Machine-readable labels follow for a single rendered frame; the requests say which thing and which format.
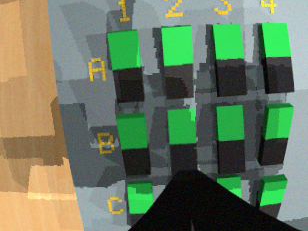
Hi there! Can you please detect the light grey switch panel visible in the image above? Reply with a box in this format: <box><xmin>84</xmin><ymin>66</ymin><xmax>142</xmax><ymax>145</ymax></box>
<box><xmin>46</xmin><ymin>0</ymin><xmax>308</xmax><ymax>231</ymax></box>

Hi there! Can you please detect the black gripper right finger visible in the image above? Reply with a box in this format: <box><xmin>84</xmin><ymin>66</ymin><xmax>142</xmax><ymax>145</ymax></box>
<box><xmin>189</xmin><ymin>169</ymin><xmax>301</xmax><ymax>231</ymax></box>

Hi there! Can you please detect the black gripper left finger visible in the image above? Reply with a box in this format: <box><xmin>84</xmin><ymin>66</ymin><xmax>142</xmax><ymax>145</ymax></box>
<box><xmin>127</xmin><ymin>171</ymin><xmax>192</xmax><ymax>231</ymax></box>

